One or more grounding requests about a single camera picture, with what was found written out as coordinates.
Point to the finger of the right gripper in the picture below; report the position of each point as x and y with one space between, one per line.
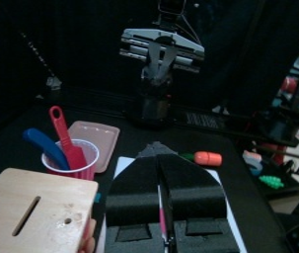
152 59
168 61

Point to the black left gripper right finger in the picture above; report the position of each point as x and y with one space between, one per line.
195 197

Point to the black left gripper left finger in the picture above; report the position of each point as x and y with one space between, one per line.
131 197

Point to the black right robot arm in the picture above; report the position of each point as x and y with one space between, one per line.
155 105

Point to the small teal toy piece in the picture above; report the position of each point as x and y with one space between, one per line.
96 197

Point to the orange toy carrot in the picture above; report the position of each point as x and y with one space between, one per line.
206 158

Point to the red plastic cup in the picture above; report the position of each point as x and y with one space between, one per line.
87 164

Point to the blue grey toy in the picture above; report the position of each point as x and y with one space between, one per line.
253 161

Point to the green toy vegetable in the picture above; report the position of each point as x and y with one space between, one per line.
271 181

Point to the pink plastic lid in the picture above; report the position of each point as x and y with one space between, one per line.
99 138

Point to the wooden box with slot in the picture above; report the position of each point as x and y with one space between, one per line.
32 210

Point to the red plastic spatula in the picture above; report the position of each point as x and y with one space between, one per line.
66 138

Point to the blue plastic utensil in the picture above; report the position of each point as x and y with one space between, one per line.
46 146

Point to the red cylinder on shelf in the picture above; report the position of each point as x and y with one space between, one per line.
289 84

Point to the grey frame clamp with rod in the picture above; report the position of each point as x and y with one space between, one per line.
50 80

